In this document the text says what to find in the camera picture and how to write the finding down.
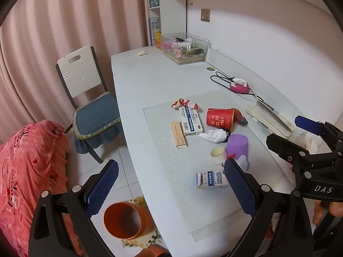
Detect beige tape roll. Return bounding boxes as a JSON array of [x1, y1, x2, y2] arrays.
[[210, 147, 228, 164]]

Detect pink curtain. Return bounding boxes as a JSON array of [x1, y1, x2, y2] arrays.
[[0, 0, 150, 142]]

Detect crumpled white tissue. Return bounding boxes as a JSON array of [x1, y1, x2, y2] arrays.
[[199, 129, 228, 143]]

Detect tan flat box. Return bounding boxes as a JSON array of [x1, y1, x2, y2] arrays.
[[170, 121, 188, 148]]

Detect pink device with black cable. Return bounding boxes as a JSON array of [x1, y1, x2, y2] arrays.
[[210, 72, 264, 102]]

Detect red and white wrapper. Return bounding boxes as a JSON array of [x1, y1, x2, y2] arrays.
[[172, 99, 199, 110]]

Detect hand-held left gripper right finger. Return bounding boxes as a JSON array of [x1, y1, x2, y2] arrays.
[[224, 158, 314, 257]]

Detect white and blue medicine box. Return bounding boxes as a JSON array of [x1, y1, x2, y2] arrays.
[[179, 106, 203, 136]]

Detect white crumpled paper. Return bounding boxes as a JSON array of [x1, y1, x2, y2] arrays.
[[235, 155, 251, 171]]

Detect clear textured table mat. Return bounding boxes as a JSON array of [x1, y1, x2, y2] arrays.
[[142, 90, 284, 236]]

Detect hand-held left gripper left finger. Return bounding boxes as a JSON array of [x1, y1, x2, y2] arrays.
[[28, 159, 120, 257]]

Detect clear acrylic box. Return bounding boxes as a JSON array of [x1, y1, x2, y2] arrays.
[[160, 33, 212, 65]]

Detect pink printed blanket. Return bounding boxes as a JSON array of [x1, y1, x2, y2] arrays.
[[0, 120, 69, 257]]

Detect purple cup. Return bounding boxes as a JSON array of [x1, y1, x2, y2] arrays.
[[226, 134, 248, 164]]

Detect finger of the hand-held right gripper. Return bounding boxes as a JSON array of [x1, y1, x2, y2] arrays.
[[266, 133, 317, 183], [294, 115, 343, 156]]

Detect blue seat cushion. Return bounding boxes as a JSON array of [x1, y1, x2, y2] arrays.
[[72, 91, 122, 154]]

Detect red paper cup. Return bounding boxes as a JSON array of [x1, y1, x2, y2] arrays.
[[206, 108, 236, 131]]

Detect small white and blue carton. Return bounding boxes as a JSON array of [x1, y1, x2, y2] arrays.
[[196, 170, 229, 190]]

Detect white and grey chair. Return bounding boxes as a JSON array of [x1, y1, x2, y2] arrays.
[[56, 45, 121, 164]]

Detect white plastic bag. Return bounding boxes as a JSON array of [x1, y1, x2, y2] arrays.
[[288, 130, 319, 156]]

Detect person's right hand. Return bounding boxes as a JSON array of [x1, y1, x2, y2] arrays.
[[312, 199, 343, 227]]

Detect orange round bin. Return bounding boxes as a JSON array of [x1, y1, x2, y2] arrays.
[[104, 202, 154, 241]]

